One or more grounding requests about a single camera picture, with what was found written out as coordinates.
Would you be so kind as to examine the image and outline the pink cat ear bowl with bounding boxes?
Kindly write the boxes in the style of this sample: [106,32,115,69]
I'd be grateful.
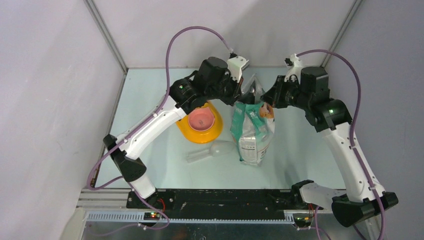
[187,107,215,132]

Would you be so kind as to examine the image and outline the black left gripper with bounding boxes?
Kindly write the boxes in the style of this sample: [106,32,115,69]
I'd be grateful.
[205,69,242,106]

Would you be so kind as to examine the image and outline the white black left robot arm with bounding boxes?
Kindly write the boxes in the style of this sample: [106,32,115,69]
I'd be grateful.
[103,53,249,208]

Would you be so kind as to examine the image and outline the controller board with leds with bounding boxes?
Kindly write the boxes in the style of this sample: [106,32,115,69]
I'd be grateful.
[293,216,314,229]
[143,212,162,221]

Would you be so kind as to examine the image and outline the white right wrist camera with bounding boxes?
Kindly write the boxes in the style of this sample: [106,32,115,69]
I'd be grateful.
[284,53,304,82]

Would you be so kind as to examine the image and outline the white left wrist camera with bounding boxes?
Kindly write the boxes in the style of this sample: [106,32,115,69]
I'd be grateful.
[226,56,250,83]

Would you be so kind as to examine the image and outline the left controller board with LEDs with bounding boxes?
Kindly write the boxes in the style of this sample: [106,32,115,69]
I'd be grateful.
[143,212,162,221]

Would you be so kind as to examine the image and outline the right controller board with LEDs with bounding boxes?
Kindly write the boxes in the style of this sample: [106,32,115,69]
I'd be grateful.
[293,216,314,229]

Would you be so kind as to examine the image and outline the green white pet food bag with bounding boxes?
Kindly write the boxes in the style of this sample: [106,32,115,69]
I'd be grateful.
[230,74,276,166]

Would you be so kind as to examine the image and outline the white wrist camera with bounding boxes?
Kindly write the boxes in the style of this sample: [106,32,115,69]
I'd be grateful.
[226,56,250,83]
[284,53,304,82]

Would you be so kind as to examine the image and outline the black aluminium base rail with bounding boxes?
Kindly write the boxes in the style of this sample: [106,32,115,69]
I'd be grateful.
[76,187,375,226]

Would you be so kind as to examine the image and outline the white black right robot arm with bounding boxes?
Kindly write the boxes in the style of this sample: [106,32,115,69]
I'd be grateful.
[262,66,399,228]

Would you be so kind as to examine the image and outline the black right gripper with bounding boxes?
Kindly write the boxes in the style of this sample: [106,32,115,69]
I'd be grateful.
[261,74,312,110]

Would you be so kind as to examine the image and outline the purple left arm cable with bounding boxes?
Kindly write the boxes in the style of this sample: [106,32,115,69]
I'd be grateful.
[86,26,234,231]

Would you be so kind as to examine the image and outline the clear plastic food scoop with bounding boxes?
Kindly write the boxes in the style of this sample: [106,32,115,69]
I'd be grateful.
[186,140,236,163]

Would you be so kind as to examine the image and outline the yellow double bowl feeder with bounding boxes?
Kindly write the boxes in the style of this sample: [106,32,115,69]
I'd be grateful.
[176,101,224,144]

